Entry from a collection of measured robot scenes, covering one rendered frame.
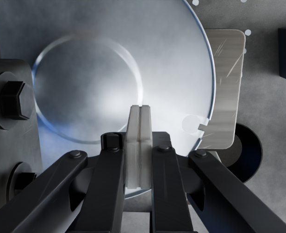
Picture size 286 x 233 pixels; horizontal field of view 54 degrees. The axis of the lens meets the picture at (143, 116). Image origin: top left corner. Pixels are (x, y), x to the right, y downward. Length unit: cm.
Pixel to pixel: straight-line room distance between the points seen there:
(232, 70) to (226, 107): 4
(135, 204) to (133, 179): 40
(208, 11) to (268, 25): 22
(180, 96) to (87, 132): 12
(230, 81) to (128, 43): 12
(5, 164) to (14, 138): 2
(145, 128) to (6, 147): 8
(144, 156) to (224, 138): 21
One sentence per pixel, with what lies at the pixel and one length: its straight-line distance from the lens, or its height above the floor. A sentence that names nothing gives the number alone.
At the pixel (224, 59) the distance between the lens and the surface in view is 32.
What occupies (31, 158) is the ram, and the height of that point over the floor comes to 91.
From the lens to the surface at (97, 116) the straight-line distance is 33.
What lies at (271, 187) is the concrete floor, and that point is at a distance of 139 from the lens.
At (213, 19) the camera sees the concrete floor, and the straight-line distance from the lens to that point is 111.
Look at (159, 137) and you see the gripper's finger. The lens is 17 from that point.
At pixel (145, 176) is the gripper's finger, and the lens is 16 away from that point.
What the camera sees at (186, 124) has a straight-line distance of 33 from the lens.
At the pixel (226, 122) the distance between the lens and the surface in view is 34.
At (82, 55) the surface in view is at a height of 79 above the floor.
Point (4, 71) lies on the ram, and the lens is 18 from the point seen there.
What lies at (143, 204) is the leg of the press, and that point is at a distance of 56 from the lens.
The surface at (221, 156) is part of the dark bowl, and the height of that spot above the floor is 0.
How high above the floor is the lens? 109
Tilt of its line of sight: 72 degrees down
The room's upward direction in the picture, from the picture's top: 173 degrees counter-clockwise
